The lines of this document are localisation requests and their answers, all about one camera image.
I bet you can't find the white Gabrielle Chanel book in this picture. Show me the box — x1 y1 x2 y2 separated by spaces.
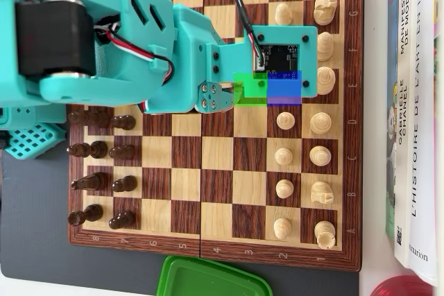
393 0 422 269

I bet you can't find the dark grey table mat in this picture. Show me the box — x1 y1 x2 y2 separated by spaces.
0 0 365 296

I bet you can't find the dark wooden rook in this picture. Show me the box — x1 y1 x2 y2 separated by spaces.
67 203 104 227

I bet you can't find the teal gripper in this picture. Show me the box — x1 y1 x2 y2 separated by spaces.
148 3 244 115

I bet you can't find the white wooden knight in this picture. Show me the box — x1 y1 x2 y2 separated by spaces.
309 180 334 206
313 0 338 26

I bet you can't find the thick white art history book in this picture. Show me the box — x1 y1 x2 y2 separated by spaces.
406 0 444 287

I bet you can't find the white wooden rook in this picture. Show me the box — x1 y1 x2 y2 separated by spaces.
314 220 336 250

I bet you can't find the blue illustrated book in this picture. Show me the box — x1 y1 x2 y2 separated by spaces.
384 0 400 240

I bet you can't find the white wooden bishop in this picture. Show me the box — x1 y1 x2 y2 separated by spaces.
308 145 332 168
316 31 334 62

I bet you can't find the dark wooden knight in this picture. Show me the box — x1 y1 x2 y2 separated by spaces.
71 171 110 192

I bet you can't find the dark wooden queen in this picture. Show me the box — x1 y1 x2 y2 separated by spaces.
67 107 114 130

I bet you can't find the green plastic lid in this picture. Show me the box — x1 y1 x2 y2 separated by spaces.
155 254 273 296

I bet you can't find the red white black servo wire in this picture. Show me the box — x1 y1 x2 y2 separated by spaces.
94 21 174 85

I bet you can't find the folding wooden chessboard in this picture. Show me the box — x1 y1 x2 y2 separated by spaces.
67 0 365 272

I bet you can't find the black camera cable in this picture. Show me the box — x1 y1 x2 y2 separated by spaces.
219 0 264 64

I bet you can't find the dark wooden pawn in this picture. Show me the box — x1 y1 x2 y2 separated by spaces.
112 175 139 193
108 210 136 230
108 144 136 161
110 114 137 131

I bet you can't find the white wooden pawn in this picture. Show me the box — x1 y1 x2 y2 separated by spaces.
276 111 296 130
273 216 292 241
275 178 295 200
274 2 294 27
274 146 294 166

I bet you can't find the white wooden queen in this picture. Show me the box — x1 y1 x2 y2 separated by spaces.
309 111 333 135

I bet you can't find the dark wooden bishop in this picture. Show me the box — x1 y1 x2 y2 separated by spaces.
67 140 109 159

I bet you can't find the red round object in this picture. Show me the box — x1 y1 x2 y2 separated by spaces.
369 274 434 296

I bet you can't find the white wooden king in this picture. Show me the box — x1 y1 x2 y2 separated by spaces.
316 66 337 96

